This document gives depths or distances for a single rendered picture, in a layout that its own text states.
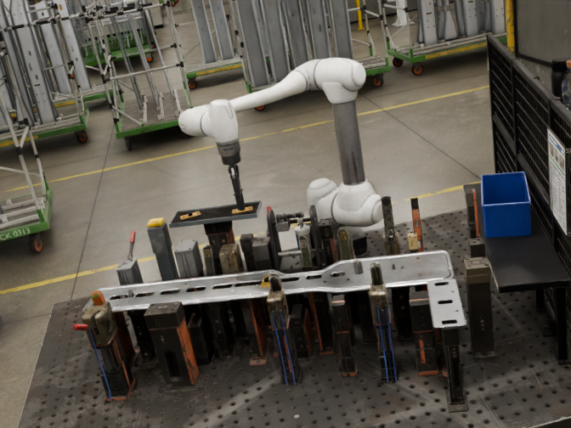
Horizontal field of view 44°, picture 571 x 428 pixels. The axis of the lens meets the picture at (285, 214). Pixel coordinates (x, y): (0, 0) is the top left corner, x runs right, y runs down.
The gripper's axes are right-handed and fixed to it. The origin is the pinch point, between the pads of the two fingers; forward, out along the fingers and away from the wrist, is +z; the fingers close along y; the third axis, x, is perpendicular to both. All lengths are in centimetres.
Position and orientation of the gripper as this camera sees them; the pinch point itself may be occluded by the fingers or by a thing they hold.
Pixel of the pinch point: (240, 200)
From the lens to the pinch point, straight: 284.2
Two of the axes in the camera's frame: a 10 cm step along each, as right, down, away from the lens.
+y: 0.5, 3.7, -9.3
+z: 1.7, 9.1, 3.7
